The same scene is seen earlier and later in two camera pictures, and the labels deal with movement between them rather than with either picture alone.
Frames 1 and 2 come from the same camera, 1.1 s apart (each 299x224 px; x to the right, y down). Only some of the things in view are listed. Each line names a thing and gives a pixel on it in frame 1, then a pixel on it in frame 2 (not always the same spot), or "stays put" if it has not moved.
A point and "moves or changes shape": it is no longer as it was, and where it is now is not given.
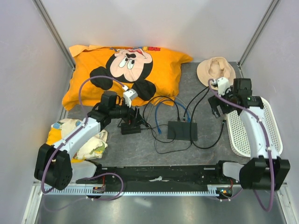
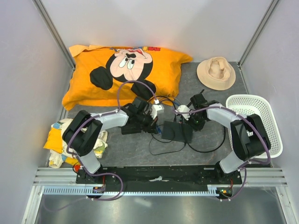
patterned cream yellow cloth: x=91 y=148 stays put
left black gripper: x=133 y=117 to x=151 y=127
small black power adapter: x=127 y=128 stays put
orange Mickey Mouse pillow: x=153 y=74 stays put
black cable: x=222 y=129 to x=199 y=151
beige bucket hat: x=215 y=68 stays put
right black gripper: x=215 y=101 to x=197 y=128
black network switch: x=182 y=130 moves or changes shape
